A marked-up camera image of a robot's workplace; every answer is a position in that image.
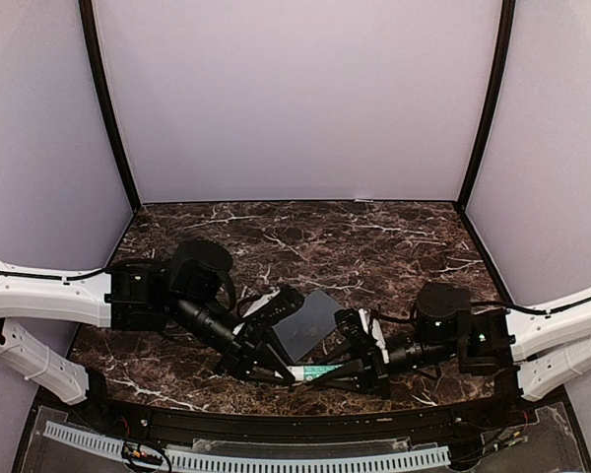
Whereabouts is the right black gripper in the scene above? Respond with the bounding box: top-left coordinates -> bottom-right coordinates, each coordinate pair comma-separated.
310,329 -> 458,400

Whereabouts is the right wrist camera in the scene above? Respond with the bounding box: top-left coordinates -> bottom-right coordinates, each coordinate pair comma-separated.
334,309 -> 390,364

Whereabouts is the right black corner post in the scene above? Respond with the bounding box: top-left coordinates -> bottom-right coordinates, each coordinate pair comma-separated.
456,0 -> 516,213

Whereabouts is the black curved front rail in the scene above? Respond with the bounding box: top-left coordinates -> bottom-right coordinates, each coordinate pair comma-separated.
74,358 -> 537,443

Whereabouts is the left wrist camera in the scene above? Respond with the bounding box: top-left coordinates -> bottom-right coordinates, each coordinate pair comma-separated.
242,285 -> 305,326

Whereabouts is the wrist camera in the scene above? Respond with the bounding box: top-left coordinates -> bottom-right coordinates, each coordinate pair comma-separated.
334,309 -> 390,364
242,285 -> 305,326

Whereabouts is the grey blue envelope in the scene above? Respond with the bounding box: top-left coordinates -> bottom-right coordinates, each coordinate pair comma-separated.
274,290 -> 343,364

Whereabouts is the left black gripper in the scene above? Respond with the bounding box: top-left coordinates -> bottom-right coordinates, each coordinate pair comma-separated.
170,293 -> 299,387

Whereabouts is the left black corner post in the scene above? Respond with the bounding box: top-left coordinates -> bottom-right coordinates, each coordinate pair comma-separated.
78,0 -> 142,213

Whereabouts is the black corner post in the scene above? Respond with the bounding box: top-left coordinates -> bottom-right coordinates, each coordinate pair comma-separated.
456,0 -> 516,213
78,0 -> 142,213

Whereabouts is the light blue slotted cable duct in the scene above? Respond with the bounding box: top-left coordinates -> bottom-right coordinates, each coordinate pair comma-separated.
43,421 -> 450,472

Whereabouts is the green white glue stick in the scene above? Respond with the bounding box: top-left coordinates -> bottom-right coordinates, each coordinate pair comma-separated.
289,365 -> 342,382

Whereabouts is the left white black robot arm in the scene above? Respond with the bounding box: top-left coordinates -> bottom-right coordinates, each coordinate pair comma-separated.
0,239 -> 303,430

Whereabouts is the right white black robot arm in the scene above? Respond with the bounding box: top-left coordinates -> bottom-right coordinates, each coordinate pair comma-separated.
304,283 -> 591,428

